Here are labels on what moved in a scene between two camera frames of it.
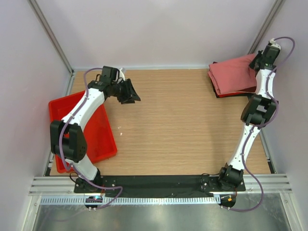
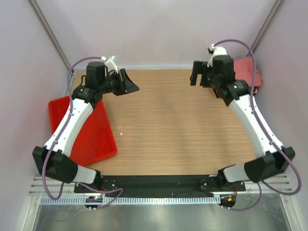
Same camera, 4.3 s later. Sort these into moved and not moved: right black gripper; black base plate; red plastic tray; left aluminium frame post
Moved: right black gripper
Not moved: left aluminium frame post; black base plate; red plastic tray
